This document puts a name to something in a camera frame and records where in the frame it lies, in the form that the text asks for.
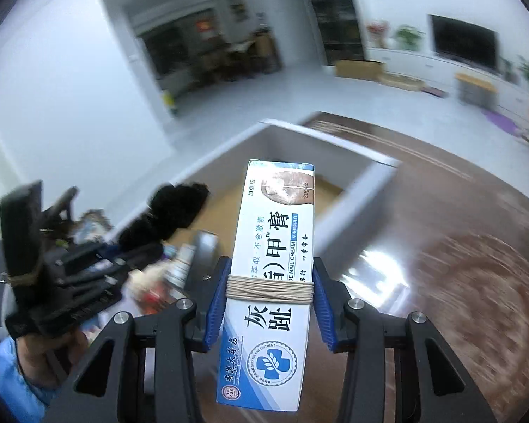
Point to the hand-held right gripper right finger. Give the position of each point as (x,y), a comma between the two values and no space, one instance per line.
(324,308)

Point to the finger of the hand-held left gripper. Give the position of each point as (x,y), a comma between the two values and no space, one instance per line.
(114,255)
(97,295)

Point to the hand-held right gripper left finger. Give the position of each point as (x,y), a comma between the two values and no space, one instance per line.
(214,313)

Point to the beige rubber band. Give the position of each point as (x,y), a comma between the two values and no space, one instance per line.
(269,290)

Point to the black fluffy pompom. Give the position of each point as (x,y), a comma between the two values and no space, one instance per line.
(167,216)

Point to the white and blue ointment box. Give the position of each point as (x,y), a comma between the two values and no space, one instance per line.
(269,229)

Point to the grey storage box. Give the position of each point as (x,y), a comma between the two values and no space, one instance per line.
(291,150)

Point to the person's left forearm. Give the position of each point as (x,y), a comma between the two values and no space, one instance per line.
(13,374)

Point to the brown glossy desktop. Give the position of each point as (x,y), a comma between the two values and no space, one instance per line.
(423,211)

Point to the small white bottle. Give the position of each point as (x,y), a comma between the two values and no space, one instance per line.
(181,264)

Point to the beige round tray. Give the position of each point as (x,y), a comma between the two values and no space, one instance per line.
(401,82)

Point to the cardboard box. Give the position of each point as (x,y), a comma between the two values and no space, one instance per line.
(359,69)

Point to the tall brown carton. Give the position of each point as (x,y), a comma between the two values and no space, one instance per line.
(265,50)

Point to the purple floor mat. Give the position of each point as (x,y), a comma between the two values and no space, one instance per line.
(501,124)

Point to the white television console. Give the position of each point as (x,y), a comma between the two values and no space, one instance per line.
(441,72)

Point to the yellow top stool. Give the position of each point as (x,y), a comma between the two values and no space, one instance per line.
(476,83)

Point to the red flower bouquet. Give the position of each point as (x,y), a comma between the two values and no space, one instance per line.
(377,31)

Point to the green potted plant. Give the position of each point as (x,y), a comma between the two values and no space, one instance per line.
(409,37)

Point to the black flat television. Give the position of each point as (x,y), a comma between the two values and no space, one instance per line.
(463,44)

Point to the black glass cabinet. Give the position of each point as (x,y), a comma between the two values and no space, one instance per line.
(333,9)

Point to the small dark potted plant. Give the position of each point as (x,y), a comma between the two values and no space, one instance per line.
(507,69)

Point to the red wall poster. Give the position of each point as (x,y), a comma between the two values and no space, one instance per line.
(205,29)

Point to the framed wall picture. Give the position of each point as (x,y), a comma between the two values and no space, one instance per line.
(237,5)

